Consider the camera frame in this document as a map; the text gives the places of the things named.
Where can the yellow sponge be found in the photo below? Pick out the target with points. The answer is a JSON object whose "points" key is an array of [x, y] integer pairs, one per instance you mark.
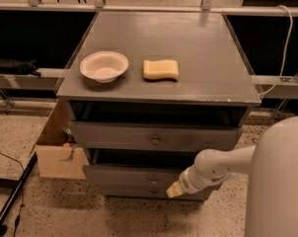
{"points": [[161, 69]]}

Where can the white paper bowl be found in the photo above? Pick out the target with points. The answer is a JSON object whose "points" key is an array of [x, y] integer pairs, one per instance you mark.
{"points": [[104, 66]]}

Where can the cardboard box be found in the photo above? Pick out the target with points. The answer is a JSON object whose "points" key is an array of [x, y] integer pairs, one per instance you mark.
{"points": [[58, 156]]}

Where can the grey bottom drawer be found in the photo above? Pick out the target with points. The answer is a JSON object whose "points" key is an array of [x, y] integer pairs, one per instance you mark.
{"points": [[147, 192]]}

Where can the grey top drawer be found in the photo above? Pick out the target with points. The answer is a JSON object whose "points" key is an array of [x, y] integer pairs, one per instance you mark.
{"points": [[154, 137]]}

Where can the grey drawer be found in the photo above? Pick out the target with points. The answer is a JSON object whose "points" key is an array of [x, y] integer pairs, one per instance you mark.
{"points": [[147, 192], [154, 137], [135, 168]]}

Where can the black bag on rail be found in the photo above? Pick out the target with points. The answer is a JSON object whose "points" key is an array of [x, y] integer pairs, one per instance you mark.
{"points": [[17, 67]]}

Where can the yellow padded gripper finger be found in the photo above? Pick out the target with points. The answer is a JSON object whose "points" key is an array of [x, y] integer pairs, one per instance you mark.
{"points": [[175, 190]]}

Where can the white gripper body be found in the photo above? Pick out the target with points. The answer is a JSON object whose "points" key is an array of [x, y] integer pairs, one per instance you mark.
{"points": [[188, 183]]}

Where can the black pole on floor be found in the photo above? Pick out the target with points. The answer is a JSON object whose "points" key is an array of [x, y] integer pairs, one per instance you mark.
{"points": [[15, 187]]}

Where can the grey wooden drawer cabinet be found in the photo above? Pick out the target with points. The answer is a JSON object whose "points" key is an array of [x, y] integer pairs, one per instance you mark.
{"points": [[214, 88]]}

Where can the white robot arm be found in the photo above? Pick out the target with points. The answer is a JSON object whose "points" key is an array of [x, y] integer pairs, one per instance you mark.
{"points": [[272, 167]]}

